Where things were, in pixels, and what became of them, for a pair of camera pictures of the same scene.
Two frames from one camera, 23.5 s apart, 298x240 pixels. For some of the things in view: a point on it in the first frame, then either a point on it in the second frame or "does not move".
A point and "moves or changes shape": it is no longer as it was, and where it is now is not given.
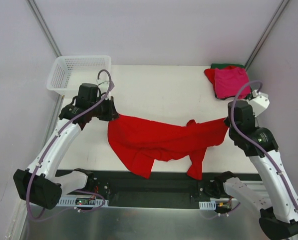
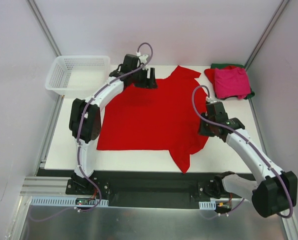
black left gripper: [111, 109] → [146, 81]
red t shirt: [140, 142] moves or changes shape
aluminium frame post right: [283, 4] does not move
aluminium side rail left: [54, 125] does not move
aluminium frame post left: [44, 27] does not move
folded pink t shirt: [228, 81] does not move
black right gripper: [227, 122] → [204, 127]
